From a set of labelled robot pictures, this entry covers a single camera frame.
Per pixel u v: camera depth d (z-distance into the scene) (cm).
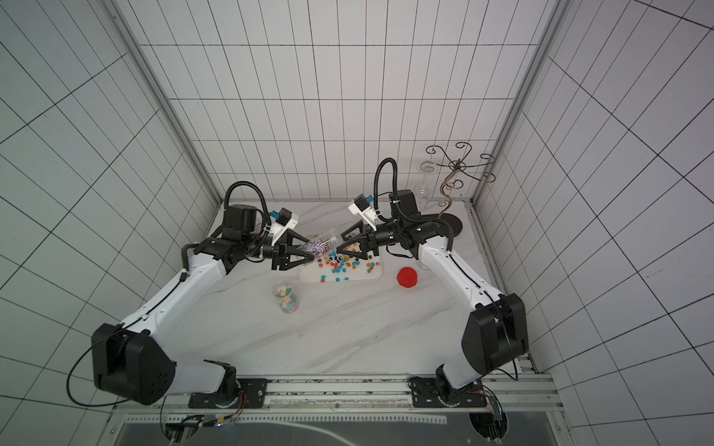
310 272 95
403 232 61
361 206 64
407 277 95
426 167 85
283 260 64
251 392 74
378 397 73
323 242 69
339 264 98
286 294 83
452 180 89
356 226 72
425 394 73
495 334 42
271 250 65
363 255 64
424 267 98
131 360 40
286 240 67
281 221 63
